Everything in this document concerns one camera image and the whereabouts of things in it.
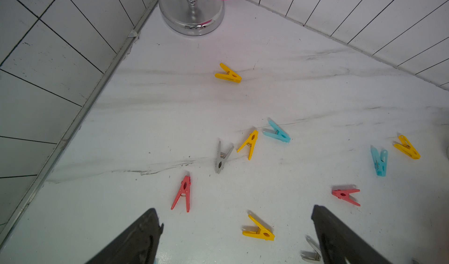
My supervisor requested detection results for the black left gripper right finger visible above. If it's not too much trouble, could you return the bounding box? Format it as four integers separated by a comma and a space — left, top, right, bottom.
311, 205, 389, 264

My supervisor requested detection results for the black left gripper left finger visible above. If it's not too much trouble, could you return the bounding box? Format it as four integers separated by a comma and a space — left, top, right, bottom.
88, 208, 164, 264

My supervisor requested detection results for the grey clothespin centre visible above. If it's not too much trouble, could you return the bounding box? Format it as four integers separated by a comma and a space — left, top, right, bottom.
301, 235, 323, 264

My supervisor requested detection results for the grey clothespin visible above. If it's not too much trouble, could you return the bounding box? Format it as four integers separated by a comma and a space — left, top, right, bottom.
301, 235, 323, 264
215, 141, 235, 174

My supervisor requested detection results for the red clothespin centre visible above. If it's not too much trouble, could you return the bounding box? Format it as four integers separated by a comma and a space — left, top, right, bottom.
332, 189, 361, 207

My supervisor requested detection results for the red clothespin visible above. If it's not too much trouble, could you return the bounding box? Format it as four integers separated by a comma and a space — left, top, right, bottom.
332, 189, 361, 207
171, 175, 191, 213

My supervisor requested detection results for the red clothespin left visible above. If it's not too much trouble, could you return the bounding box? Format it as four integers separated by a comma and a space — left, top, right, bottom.
171, 175, 191, 213

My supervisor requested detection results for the yellow clothespin centre left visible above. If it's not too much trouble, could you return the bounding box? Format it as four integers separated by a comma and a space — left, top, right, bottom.
242, 214, 275, 241

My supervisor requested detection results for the yellow clothespin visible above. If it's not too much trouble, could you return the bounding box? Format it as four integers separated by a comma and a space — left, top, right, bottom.
242, 214, 275, 241
237, 129, 258, 161
215, 63, 242, 83
394, 135, 421, 160

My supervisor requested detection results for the teal clothespin far centre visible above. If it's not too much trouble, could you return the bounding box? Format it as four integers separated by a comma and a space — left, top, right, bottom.
370, 146, 388, 177

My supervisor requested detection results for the yellow clothespin far centre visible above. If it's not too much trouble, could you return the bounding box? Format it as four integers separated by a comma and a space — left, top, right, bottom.
394, 135, 421, 160

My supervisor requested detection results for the grey clothespin left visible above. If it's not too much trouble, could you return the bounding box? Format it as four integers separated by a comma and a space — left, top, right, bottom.
215, 141, 235, 174

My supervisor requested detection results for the teal clothespin near left gripper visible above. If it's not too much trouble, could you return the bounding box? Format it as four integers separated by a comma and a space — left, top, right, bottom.
263, 118, 291, 143

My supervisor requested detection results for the yellow clothespin far left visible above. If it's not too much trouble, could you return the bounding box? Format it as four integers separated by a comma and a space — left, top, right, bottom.
215, 63, 242, 83

